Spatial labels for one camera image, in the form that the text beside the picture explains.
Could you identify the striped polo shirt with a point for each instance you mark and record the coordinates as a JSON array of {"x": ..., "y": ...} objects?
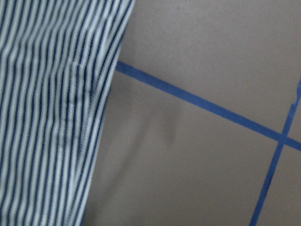
[{"x": 57, "y": 61}]

